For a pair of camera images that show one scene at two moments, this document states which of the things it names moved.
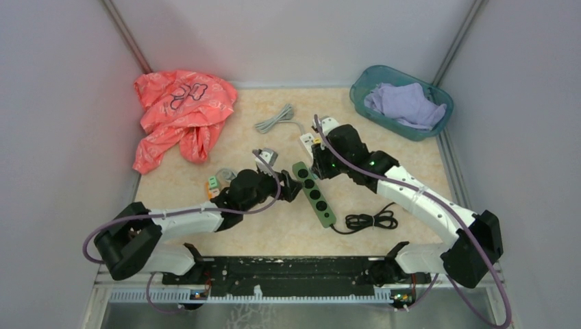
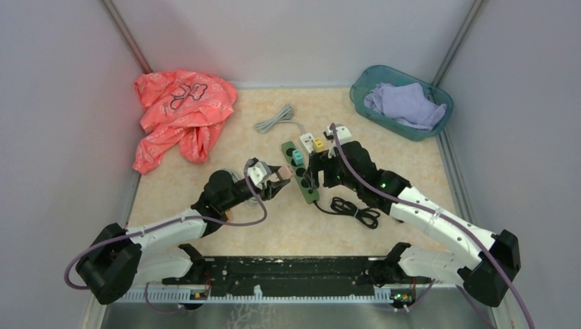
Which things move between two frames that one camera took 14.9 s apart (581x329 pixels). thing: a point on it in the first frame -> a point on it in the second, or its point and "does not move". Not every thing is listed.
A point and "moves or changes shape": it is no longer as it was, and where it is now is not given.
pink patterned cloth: (183, 106) does not move
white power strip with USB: (307, 139) does not move
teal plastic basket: (392, 75) does not move
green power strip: (314, 195) moves or changes shape
